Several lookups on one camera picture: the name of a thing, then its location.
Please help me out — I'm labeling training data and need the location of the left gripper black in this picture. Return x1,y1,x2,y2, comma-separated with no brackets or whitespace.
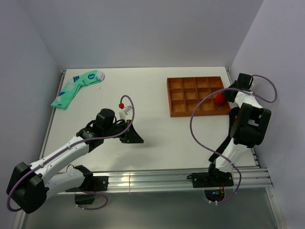
103,119,143,144

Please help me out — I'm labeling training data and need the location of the red santa sock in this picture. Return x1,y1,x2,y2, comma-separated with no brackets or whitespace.
213,93,226,106

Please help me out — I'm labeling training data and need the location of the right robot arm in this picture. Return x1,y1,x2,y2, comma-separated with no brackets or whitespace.
206,73,272,186

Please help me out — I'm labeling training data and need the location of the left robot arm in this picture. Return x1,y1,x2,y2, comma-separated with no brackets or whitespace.
6,108,144,214

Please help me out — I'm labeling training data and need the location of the black blue sock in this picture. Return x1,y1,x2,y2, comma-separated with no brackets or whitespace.
228,107,240,136

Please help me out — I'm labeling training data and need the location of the orange compartment tray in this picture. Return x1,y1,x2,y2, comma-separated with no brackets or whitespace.
167,76,231,117

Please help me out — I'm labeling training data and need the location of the mint green patterned sock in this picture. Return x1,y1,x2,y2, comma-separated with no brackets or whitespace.
51,70,105,110

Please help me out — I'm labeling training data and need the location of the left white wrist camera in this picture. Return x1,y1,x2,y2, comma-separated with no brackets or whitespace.
119,103,132,120

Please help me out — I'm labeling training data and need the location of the aluminium frame rail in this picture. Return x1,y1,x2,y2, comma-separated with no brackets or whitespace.
22,167,274,195

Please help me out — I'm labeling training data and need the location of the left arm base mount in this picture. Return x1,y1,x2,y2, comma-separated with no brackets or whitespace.
69,176,109,210

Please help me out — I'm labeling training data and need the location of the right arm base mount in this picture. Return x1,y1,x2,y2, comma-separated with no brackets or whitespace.
186,172,234,202

